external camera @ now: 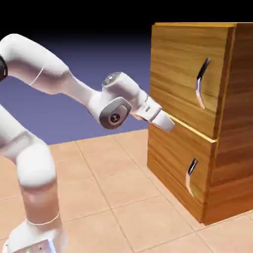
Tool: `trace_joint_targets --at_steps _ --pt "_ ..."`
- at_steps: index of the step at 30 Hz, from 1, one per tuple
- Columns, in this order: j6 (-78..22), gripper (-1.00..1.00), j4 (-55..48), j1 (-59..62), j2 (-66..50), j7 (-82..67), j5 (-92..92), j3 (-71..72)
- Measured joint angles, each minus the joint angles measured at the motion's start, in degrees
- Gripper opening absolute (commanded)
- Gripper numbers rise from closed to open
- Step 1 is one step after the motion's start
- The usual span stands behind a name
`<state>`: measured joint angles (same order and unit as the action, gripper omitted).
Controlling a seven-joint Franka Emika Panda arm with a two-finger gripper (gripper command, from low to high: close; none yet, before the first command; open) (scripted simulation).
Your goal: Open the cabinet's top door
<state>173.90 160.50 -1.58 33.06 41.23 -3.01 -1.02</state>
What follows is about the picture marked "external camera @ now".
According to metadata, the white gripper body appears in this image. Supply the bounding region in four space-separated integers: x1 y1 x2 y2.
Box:
149 110 175 133

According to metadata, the small wooden cabinet door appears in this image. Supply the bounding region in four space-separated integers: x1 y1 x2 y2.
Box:
146 122 217 223

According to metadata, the large wooden cabinet door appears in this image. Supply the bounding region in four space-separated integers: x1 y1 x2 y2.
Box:
149 24 236 140

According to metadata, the wooden cabinet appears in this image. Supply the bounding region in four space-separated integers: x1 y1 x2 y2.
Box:
146 22 253 226

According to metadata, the long curved metal handle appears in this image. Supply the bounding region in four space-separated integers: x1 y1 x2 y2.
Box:
195 57 211 110

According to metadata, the short curved metal handle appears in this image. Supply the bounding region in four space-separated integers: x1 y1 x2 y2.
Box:
185 158 199 198

